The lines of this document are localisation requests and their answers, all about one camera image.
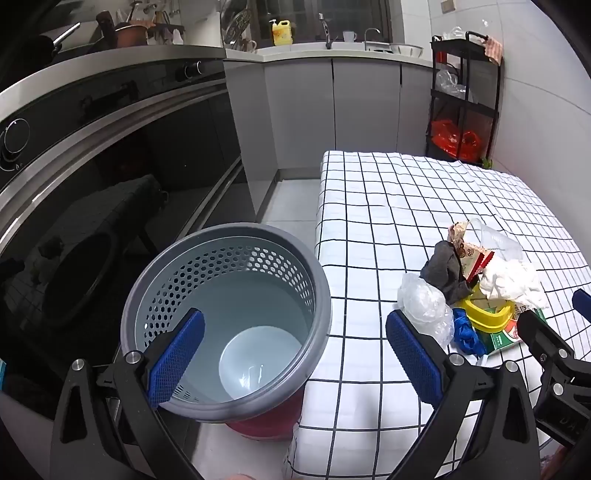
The red plastic stool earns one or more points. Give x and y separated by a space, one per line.
268 422

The white tissue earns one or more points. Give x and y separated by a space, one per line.
508 277

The orange checkered cloth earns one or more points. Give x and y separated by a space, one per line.
493 48

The dark grey cloth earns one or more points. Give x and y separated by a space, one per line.
443 272

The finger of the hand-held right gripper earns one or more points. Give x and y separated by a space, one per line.
582 302
538 333

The metal kitchen faucet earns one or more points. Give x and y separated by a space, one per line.
328 27

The yellow plastic lid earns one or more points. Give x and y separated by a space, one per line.
480 319

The white black-grid tablecloth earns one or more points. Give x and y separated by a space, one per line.
392 207

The clear plastic container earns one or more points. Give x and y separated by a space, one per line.
455 34

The dish rack with plates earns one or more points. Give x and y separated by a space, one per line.
240 23

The black round oven knob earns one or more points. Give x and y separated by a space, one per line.
14 138
194 70

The red plastic bag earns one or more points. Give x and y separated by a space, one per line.
448 138

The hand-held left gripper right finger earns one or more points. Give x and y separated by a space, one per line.
413 360

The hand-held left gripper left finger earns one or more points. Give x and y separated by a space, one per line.
178 355

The blue plastic glove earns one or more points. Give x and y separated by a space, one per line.
464 330

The black shelf cart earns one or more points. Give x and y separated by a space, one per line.
461 107

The white mug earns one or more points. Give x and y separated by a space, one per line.
349 36

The metal bowl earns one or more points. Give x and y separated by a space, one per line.
406 50

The dark window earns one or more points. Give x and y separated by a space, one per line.
351 14

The grey perforated trash bin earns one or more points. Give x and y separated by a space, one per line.
277 240

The green medicine box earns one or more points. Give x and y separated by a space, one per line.
501 339

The black pan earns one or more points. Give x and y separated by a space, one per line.
51 44

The clear plastic bag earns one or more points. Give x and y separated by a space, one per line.
448 83
420 295

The beige printed snack wrapper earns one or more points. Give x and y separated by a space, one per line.
466 258

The yellow dish soap bottle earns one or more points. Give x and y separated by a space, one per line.
281 33

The copper pot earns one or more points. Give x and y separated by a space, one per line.
131 36

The grey kitchen cabinet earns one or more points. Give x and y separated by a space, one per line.
364 101

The clear plastic cup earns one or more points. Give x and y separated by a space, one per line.
498 240

